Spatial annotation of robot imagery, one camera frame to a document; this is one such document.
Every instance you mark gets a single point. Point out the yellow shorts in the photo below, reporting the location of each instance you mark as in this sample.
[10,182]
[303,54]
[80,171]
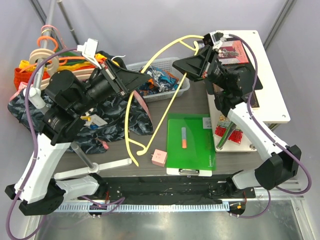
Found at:
[71,63]

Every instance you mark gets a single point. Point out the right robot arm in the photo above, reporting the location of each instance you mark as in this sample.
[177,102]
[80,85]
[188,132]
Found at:
[280,161]

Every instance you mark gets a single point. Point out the black garment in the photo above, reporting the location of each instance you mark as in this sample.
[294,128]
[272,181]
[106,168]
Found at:
[117,60]

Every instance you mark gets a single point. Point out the orange clothes hanger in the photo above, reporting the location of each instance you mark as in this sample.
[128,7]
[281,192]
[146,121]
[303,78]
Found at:
[43,53]

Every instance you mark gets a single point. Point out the black hardcover book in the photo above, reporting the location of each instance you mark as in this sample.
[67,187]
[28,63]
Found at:
[254,103]

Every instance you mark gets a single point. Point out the orange knitted shorts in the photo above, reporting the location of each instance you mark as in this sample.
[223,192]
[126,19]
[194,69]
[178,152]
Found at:
[23,73]

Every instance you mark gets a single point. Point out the red illustrated book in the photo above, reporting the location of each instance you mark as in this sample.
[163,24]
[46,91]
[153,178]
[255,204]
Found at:
[232,53]

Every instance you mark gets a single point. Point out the white cable duct strip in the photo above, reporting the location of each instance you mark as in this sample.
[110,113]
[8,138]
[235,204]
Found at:
[83,207]

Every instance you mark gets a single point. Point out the black clipboard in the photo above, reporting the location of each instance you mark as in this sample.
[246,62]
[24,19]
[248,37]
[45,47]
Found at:
[257,82]

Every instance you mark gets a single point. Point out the colourful patterned shorts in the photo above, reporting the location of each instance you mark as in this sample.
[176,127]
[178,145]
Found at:
[161,81]

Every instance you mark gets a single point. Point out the yellow clothes hanger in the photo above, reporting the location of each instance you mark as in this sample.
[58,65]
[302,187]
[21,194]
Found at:
[127,139]

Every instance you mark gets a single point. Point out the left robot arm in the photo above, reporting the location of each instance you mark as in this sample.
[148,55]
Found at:
[38,192]

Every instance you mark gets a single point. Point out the silver clothes rack pole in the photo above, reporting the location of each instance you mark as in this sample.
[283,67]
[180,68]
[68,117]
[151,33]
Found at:
[32,92]

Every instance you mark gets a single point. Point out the pink clothes hanger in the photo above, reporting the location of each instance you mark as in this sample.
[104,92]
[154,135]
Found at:
[52,34]

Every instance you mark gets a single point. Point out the pink cube power adapter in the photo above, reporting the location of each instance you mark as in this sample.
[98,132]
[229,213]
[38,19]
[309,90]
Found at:
[159,158]

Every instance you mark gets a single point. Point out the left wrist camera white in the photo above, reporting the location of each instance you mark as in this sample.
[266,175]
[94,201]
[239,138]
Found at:
[88,51]

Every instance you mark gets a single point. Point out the white perforated plastic basket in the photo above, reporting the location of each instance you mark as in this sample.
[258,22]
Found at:
[165,64]

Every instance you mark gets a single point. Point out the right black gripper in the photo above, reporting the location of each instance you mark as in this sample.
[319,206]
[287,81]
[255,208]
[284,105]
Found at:
[199,67]

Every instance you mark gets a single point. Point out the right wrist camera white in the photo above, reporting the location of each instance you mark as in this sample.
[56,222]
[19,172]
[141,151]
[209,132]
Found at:
[214,39]

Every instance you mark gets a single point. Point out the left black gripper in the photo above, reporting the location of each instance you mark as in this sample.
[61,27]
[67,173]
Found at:
[125,79]

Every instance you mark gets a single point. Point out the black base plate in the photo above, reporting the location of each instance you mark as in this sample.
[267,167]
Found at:
[171,190]

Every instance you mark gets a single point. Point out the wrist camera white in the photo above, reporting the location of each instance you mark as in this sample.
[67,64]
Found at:
[214,39]
[88,51]

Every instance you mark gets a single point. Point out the white garment tags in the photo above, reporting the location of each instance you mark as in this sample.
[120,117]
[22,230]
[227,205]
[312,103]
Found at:
[93,121]

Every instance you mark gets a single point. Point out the dark patterned shorts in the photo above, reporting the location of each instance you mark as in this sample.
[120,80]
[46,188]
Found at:
[113,110]

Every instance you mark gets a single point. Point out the white rack base foot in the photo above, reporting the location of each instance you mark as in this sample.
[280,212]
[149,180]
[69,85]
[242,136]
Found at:
[75,170]

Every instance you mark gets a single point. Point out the aluminium rail frame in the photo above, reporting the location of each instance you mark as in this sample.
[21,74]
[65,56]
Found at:
[271,215]

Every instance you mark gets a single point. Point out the orange marker pen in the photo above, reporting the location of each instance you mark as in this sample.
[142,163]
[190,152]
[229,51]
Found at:
[184,137]

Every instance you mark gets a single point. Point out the green clipboard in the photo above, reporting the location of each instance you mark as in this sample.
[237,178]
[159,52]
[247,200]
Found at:
[199,158]

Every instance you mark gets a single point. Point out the beige wooden hanger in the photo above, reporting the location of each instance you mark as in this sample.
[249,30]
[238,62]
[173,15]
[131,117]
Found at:
[43,53]

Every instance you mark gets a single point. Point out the white side table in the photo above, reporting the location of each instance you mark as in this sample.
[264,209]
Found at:
[272,109]

